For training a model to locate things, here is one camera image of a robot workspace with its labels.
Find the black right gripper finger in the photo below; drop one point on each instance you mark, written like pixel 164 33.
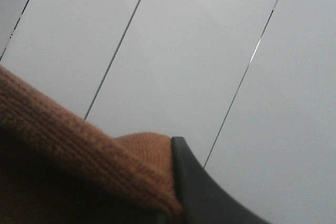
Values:
pixel 203 200

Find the brown towel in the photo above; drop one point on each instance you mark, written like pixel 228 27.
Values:
pixel 58 168

